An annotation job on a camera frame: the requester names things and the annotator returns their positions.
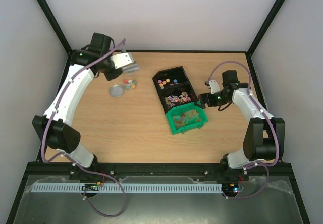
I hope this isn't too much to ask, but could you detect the metal scoop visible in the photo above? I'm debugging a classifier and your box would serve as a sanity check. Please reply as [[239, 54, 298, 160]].
[[122, 63, 140, 72]]

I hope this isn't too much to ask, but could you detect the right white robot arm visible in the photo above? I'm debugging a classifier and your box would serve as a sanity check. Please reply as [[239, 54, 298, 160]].
[[195, 70, 285, 180]]

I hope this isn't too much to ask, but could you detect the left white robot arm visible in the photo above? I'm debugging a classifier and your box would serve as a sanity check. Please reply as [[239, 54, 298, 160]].
[[32, 33, 133, 169]]

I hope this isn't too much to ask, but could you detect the round metal lid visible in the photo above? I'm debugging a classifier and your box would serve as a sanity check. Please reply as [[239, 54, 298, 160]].
[[109, 84, 125, 97]]

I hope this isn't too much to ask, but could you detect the clear plastic jar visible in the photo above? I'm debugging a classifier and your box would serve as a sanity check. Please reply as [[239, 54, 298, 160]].
[[123, 78, 138, 90]]

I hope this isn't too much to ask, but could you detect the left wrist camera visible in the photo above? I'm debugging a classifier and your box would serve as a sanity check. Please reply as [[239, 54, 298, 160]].
[[110, 52, 135, 69]]

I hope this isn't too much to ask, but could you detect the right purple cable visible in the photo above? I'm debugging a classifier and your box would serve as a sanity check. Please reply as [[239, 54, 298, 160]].
[[206, 61, 281, 200]]

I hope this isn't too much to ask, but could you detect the purple cable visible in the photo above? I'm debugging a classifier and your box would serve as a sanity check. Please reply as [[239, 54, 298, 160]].
[[206, 61, 281, 200], [41, 38, 127, 217]]

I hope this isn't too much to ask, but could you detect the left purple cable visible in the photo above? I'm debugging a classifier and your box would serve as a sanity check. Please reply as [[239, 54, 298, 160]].
[[41, 38, 127, 217]]

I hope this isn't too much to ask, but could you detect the light blue slotted duct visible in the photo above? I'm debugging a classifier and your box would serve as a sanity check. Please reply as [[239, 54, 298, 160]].
[[31, 183, 222, 194]]

